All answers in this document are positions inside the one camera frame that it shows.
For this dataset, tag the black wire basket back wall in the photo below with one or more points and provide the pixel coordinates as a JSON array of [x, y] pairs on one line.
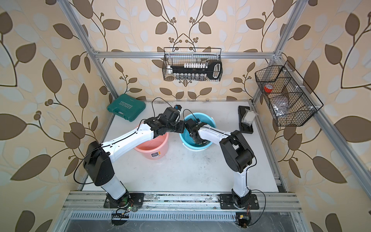
[[182, 55]]

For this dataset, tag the silver foil bag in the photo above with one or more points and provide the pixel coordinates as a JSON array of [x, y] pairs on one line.
[[280, 105]]

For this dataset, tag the green plastic tool case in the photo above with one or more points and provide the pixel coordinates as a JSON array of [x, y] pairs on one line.
[[126, 107]]

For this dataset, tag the aluminium front rail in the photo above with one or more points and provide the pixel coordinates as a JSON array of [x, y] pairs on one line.
[[184, 201]]

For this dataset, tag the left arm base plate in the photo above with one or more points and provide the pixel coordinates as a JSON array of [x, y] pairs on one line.
[[124, 200]]

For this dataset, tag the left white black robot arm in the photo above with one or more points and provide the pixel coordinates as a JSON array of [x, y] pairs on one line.
[[99, 159]]

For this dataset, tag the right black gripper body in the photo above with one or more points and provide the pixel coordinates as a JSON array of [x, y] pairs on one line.
[[198, 141]]

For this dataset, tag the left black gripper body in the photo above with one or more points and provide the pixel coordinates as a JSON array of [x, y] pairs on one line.
[[176, 127]]

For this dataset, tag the black socket set holder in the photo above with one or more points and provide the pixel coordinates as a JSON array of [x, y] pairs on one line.
[[209, 70]]

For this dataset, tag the blue plastic bucket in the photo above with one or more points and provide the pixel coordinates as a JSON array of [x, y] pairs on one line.
[[187, 140]]

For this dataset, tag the black wire basket wall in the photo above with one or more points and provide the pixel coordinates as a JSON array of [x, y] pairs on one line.
[[303, 102], [182, 55]]

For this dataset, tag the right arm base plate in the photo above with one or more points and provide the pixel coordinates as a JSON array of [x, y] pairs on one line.
[[232, 201]]

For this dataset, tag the pink plastic bucket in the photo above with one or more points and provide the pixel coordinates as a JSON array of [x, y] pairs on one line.
[[154, 149]]

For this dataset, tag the black tray with plastic bag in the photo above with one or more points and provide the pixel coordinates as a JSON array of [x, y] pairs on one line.
[[246, 119]]

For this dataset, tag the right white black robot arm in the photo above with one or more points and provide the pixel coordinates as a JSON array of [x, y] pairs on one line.
[[237, 153]]

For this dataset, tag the black wire basket right wall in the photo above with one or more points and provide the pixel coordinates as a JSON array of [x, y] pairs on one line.
[[303, 102]]

